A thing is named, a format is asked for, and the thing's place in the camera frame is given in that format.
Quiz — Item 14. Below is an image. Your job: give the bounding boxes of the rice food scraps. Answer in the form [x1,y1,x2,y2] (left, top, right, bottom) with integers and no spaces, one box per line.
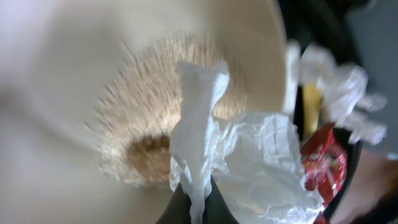
[96,32,247,187]

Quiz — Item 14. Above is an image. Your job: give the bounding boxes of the round black serving tray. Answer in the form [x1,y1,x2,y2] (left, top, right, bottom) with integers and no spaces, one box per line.
[279,0,364,222]

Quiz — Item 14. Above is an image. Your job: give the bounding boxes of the white plastic fork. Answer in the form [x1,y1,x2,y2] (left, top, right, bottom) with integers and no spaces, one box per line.
[282,40,301,119]

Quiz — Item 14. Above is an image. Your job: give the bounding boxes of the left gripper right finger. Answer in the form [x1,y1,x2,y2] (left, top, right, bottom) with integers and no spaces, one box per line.
[203,177,239,224]

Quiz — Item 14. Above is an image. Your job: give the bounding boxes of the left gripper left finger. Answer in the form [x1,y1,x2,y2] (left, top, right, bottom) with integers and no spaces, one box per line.
[156,184,191,224]

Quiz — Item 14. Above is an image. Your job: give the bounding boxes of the large cream bowl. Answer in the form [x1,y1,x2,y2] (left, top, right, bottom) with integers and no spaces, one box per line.
[1,0,285,224]

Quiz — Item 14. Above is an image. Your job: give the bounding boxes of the red snack wrapper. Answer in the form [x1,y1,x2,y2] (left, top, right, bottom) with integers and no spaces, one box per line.
[300,123,348,208]

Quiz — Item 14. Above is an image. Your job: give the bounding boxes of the yellow plastic knife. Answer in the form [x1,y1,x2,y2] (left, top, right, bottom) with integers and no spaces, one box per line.
[302,84,322,139]

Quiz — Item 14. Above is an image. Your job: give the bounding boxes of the white napkin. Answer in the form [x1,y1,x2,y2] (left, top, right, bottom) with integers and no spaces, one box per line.
[169,61,323,223]

